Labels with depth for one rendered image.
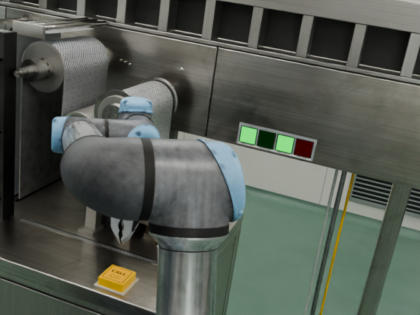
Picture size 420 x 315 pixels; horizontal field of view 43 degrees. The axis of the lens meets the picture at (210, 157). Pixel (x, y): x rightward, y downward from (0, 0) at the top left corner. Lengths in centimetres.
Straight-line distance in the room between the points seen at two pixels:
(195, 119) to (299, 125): 34
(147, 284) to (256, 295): 173
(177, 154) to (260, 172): 357
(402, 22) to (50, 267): 115
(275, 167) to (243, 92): 257
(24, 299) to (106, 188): 89
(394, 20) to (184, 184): 103
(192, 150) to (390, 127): 100
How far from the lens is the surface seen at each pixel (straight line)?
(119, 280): 136
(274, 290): 316
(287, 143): 169
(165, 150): 72
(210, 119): 175
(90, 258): 149
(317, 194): 424
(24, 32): 160
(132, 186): 70
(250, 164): 428
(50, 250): 152
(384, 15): 161
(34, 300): 154
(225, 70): 171
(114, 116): 149
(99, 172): 71
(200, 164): 72
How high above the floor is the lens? 167
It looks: 20 degrees down
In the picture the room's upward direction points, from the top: 8 degrees clockwise
